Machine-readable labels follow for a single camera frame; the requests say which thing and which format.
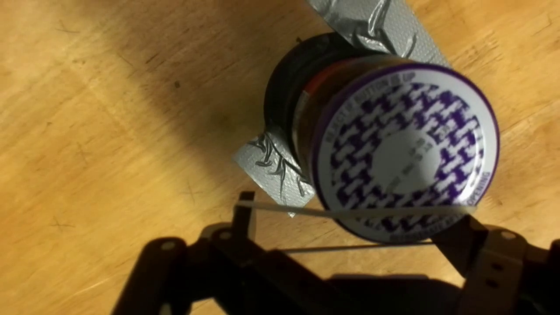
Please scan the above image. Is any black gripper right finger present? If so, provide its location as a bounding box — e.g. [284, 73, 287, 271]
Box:
[434, 213, 560, 315]

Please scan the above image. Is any large grey duct tape piece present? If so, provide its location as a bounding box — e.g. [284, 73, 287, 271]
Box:
[307, 0, 452, 66]

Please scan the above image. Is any dark jar with purple lid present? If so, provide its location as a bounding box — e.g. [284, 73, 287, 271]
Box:
[263, 31, 503, 245]

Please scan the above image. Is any thin rubber band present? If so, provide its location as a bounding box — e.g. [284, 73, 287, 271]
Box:
[235, 198, 480, 255]

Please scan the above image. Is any small grey duct tape piece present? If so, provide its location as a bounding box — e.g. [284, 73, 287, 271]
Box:
[231, 131, 319, 219]

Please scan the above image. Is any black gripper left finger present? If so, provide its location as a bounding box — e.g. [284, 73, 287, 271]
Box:
[112, 191, 329, 315]

